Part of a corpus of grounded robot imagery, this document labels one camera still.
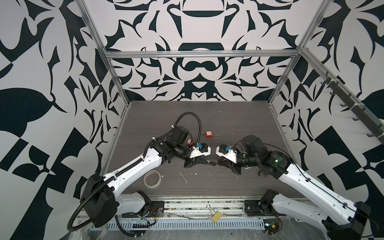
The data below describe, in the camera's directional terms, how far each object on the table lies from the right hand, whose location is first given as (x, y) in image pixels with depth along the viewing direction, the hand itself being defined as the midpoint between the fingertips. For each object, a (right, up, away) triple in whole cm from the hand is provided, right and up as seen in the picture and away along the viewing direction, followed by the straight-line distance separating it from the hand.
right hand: (220, 160), depth 69 cm
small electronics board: (+24, -31, +2) cm, 40 cm away
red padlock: (-1, +9, +30) cm, 31 cm away
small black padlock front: (-4, -1, 0) cm, 4 cm away
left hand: (-5, +1, +1) cm, 6 cm away
